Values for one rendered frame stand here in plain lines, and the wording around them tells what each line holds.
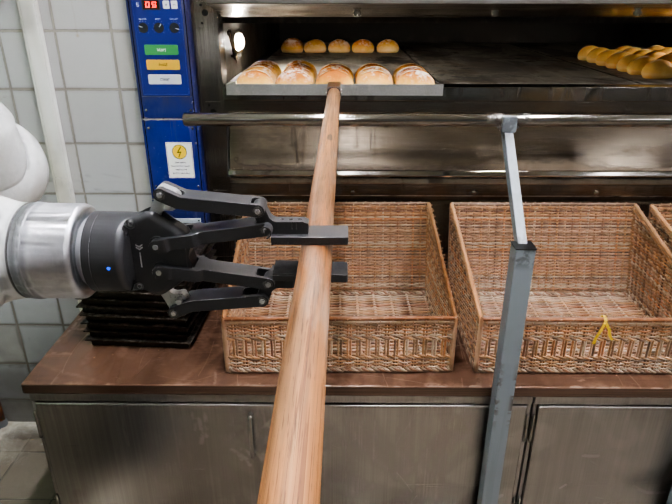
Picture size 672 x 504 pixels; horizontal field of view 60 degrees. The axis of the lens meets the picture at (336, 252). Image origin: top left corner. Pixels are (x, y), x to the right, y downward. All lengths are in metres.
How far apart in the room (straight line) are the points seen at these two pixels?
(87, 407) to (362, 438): 0.67
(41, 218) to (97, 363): 1.03
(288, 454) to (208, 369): 1.18
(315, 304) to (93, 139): 1.48
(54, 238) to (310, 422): 0.32
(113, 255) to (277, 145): 1.22
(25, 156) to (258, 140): 0.86
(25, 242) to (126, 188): 1.31
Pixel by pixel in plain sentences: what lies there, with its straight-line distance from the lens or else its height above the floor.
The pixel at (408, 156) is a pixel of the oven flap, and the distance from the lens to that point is 1.72.
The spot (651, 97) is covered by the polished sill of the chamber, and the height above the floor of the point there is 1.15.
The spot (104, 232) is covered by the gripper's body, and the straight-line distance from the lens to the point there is 0.55.
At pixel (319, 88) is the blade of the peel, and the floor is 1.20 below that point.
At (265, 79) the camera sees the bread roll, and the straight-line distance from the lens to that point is 1.56.
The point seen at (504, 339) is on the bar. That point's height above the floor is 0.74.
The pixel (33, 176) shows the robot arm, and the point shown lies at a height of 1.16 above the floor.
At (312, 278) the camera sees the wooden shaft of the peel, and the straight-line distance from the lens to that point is 0.47.
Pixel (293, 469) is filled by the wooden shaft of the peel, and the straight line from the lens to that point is 0.30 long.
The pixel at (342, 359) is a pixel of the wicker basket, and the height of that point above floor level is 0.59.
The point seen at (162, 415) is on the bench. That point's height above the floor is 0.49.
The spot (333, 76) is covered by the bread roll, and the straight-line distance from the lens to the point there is 1.55.
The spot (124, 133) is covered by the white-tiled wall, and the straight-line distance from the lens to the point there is 1.82.
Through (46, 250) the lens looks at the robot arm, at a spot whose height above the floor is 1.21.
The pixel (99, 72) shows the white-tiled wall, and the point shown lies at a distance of 1.81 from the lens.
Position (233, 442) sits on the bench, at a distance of 1.53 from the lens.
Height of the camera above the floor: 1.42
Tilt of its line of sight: 24 degrees down
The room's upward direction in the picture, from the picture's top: straight up
